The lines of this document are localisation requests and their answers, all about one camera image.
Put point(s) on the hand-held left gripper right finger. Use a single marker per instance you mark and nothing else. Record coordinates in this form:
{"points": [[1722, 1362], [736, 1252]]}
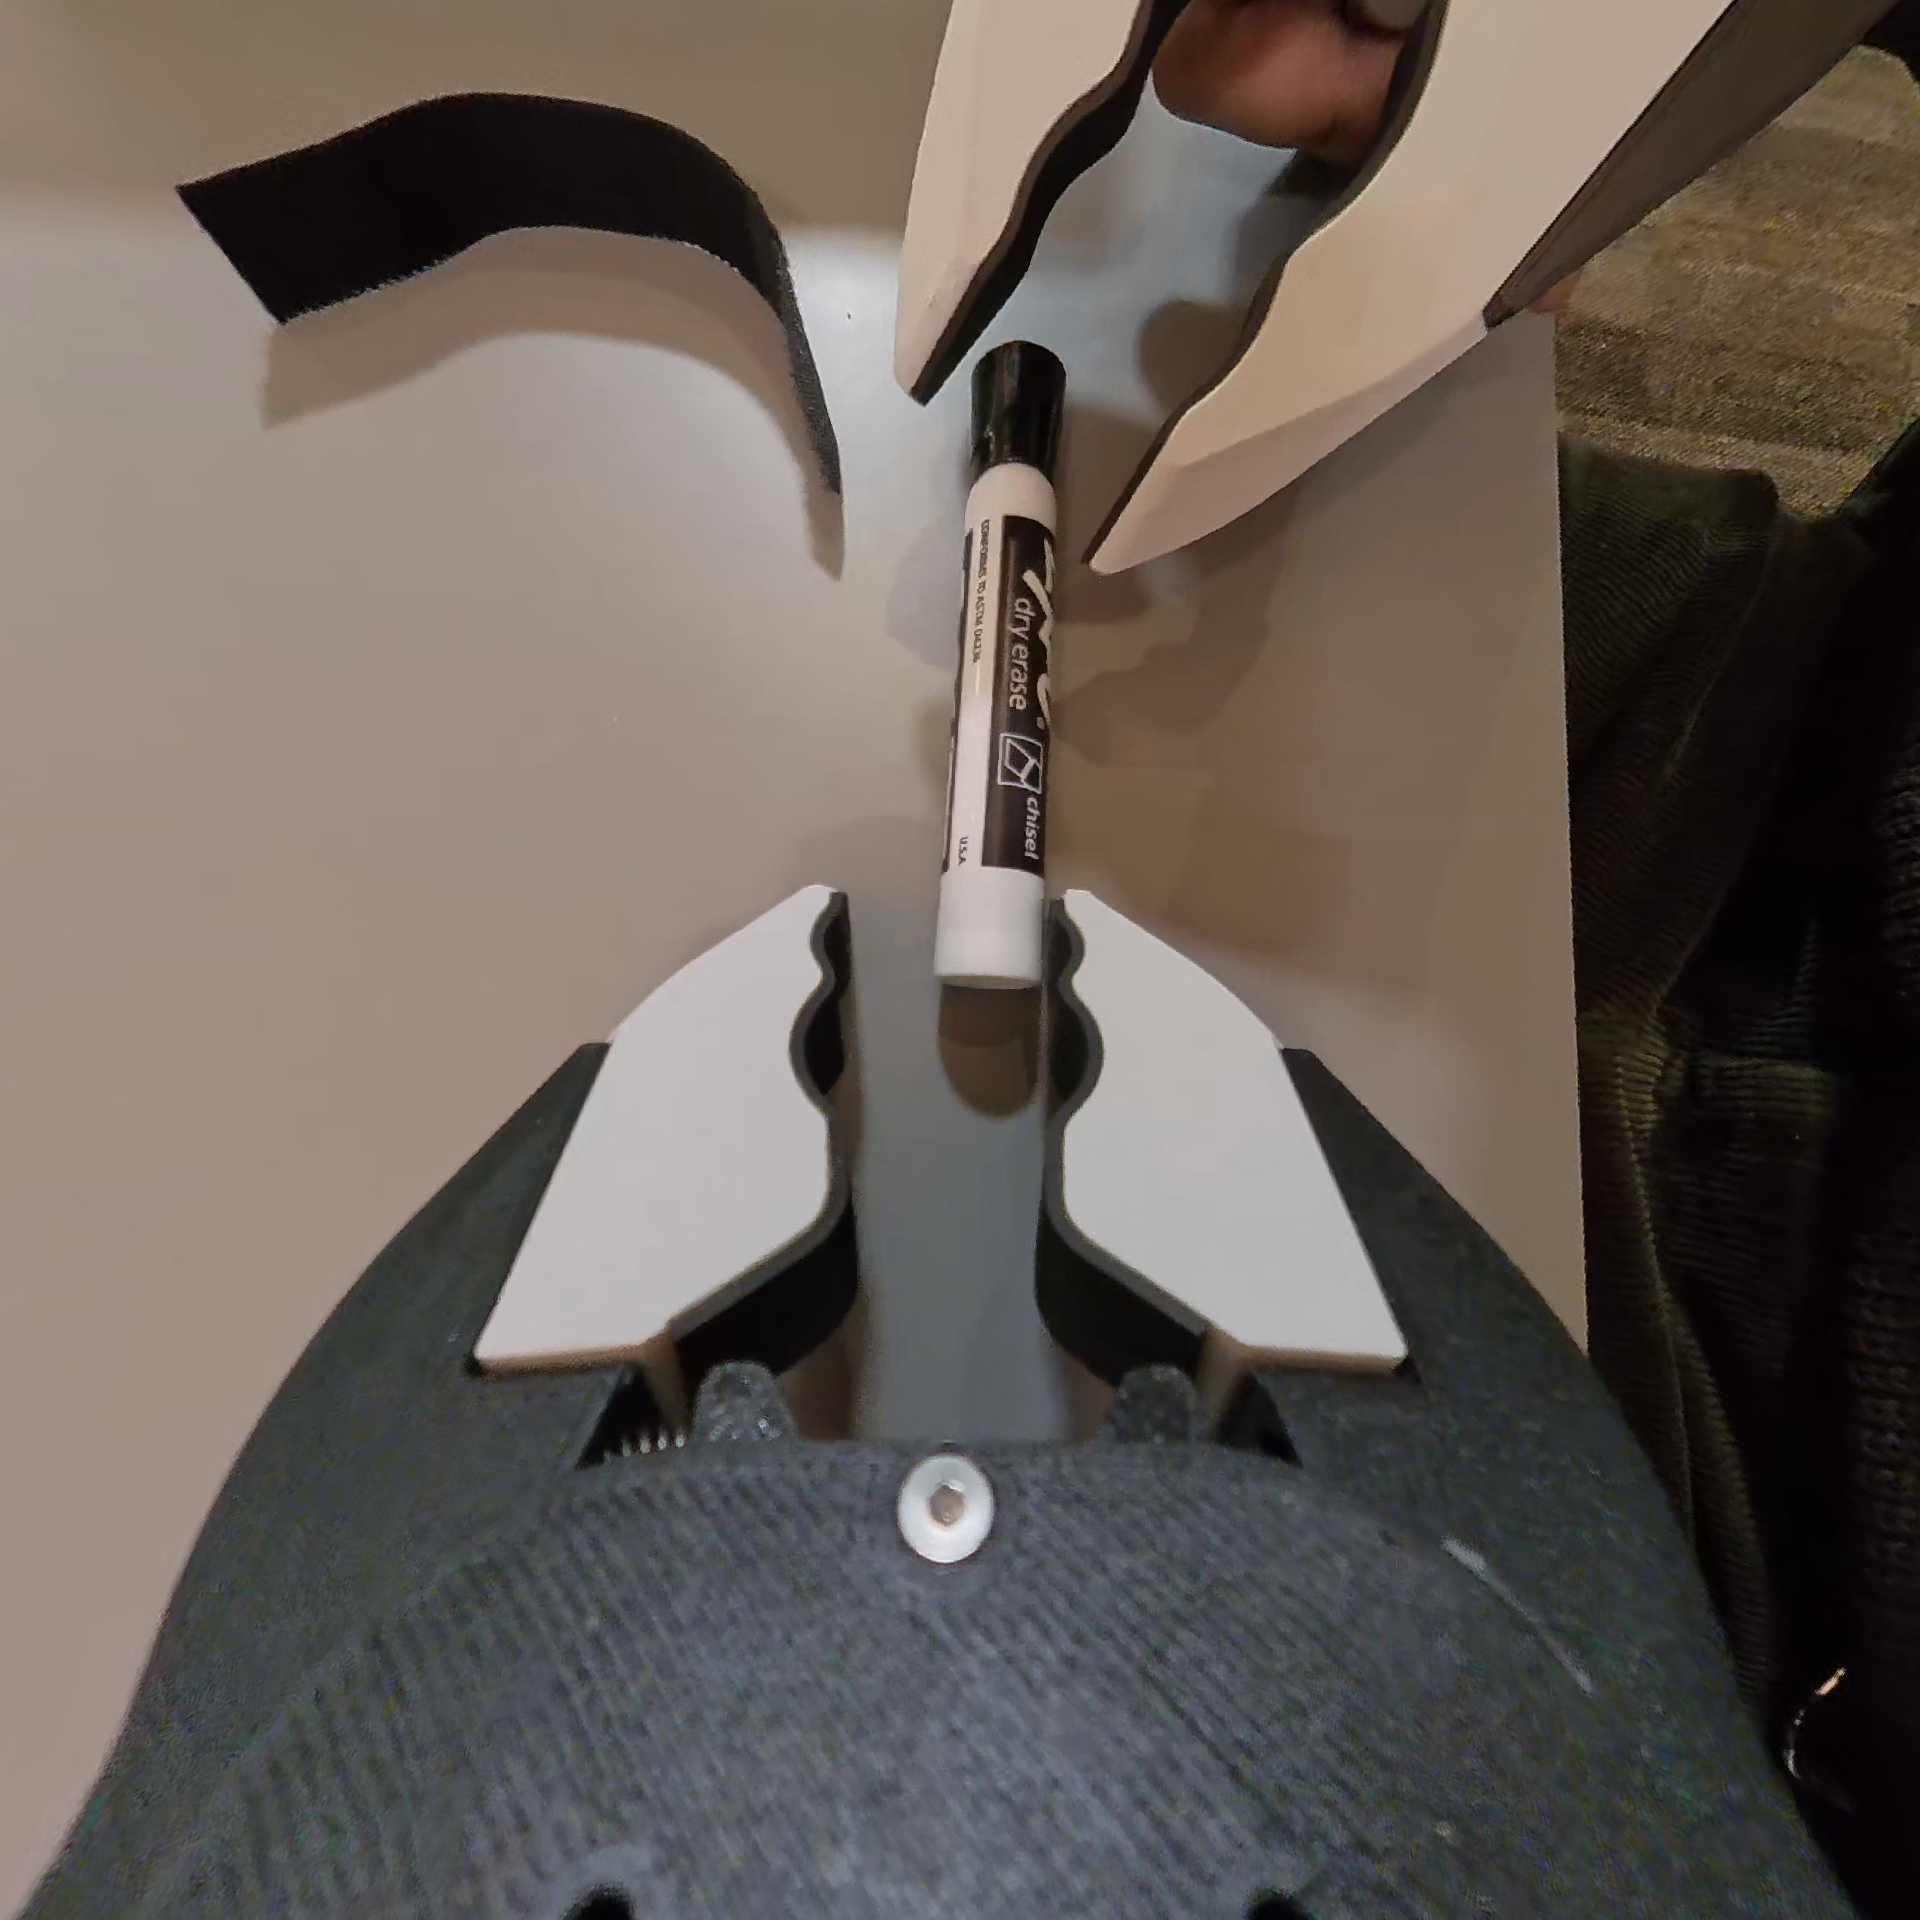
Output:
{"points": [[1215, 1184]]}

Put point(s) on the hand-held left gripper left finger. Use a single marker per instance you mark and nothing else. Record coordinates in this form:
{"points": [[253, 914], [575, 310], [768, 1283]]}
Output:
{"points": [[675, 1184]]}

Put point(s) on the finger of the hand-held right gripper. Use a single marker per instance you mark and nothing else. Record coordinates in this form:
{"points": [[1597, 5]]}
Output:
{"points": [[1005, 106], [1483, 165]]}

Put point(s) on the black dry erase marker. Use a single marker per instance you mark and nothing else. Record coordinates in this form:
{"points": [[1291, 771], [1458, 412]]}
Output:
{"points": [[998, 721]]}

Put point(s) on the person's right hand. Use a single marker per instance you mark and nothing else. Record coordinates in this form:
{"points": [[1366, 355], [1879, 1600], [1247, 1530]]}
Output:
{"points": [[1277, 75]]}

